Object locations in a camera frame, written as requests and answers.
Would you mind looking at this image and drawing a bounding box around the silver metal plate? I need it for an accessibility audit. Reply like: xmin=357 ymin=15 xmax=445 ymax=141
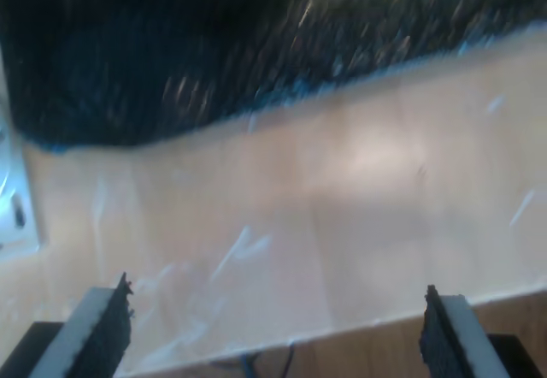
xmin=0 ymin=125 xmax=46 ymax=255

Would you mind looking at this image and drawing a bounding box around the black bubble wrap mat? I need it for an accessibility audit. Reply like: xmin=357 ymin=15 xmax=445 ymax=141
xmin=0 ymin=0 xmax=547 ymax=157

